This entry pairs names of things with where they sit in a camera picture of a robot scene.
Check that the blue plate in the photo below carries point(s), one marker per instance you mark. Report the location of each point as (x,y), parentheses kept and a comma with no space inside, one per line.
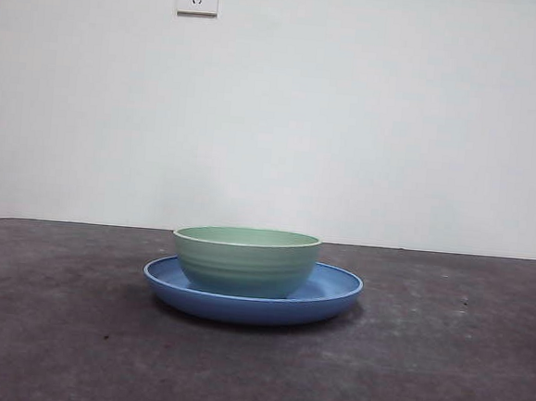
(250,310)

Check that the green ribbed bowl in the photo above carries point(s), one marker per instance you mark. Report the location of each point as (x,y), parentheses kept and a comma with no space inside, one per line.
(244,263)

